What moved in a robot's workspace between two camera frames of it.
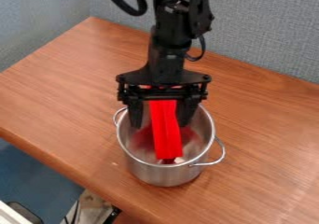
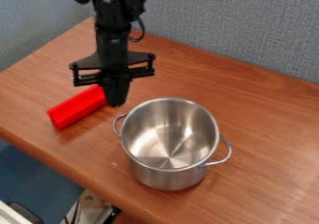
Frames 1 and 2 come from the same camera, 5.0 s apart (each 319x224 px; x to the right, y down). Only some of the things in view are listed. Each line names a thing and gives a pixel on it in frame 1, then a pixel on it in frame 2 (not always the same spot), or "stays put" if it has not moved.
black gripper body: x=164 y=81 → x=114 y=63
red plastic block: x=166 y=130 → x=78 y=105
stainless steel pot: x=202 y=150 stays put
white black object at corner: x=14 y=213 stays put
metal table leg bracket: x=90 y=210 stays put
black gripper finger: x=187 y=109 → x=120 y=90
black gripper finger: x=136 y=113 → x=114 y=90
